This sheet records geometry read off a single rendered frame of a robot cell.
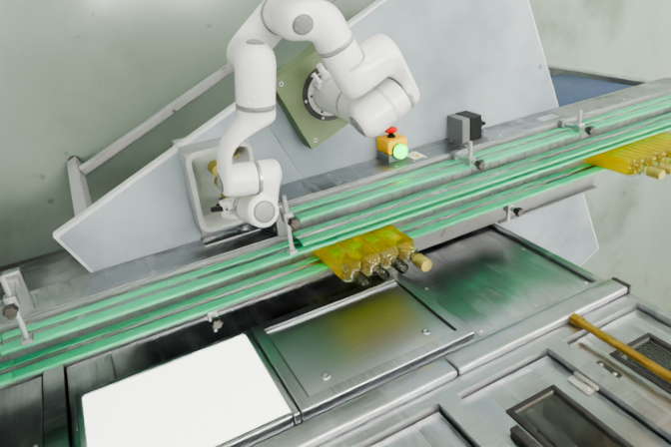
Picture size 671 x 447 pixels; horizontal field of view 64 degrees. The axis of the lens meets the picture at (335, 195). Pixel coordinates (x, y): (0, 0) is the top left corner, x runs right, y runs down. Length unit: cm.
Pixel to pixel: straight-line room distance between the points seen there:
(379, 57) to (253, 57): 28
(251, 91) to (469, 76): 95
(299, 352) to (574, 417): 63
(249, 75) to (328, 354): 69
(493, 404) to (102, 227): 104
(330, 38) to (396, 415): 80
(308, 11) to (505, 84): 106
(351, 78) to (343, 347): 65
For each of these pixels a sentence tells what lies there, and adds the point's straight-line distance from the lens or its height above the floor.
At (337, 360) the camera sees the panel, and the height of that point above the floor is 122.
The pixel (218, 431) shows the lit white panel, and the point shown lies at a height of 127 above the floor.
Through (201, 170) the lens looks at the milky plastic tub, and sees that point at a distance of 149.
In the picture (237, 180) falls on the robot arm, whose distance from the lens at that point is 118.
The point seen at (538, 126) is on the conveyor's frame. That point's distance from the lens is 198.
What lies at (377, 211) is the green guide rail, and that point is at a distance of 159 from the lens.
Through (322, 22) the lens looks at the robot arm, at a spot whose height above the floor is 116.
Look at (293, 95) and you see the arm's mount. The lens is 148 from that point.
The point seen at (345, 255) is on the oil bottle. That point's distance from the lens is 143.
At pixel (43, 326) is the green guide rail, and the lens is 145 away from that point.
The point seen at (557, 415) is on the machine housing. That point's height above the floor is 158.
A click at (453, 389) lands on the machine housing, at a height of 142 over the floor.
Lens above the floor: 216
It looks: 56 degrees down
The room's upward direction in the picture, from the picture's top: 125 degrees clockwise
